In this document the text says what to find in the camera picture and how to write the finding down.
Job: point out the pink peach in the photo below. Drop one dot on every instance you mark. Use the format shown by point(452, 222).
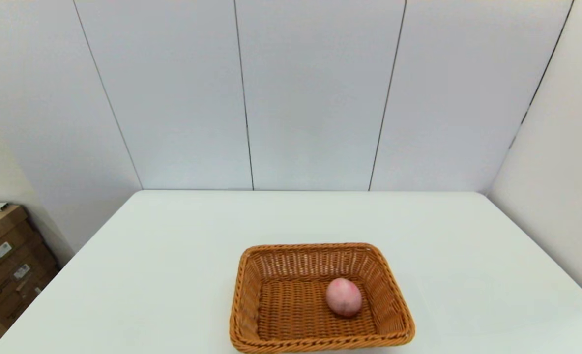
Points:
point(344, 297)

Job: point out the orange woven wicker basket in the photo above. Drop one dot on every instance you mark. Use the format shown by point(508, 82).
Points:
point(291, 309)

